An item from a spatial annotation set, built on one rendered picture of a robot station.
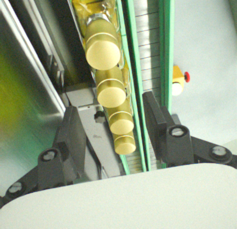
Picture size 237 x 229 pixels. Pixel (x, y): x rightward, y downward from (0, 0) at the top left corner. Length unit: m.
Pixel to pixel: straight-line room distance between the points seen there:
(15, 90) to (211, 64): 0.69
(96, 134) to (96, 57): 0.58
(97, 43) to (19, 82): 0.16
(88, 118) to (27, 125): 0.40
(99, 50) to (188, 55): 0.59
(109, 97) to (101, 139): 0.56
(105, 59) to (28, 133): 0.16
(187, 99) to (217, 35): 0.29
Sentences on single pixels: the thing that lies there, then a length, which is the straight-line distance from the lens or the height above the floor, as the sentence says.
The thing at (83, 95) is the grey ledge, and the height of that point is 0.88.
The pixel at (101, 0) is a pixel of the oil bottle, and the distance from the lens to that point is 0.26.
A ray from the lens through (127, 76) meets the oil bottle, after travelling 0.33.
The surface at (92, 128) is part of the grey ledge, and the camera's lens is 0.74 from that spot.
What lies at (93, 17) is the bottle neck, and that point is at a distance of 0.25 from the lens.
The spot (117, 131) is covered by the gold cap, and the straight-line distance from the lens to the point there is 0.29.
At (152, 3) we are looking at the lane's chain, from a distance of 0.50.
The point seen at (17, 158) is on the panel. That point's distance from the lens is 0.28.
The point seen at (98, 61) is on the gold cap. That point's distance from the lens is 0.21.
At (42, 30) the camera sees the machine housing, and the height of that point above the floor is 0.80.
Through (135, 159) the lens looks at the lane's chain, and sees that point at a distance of 0.96.
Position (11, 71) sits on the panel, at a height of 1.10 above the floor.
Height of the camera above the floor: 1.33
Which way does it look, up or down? 42 degrees down
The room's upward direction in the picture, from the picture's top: 170 degrees clockwise
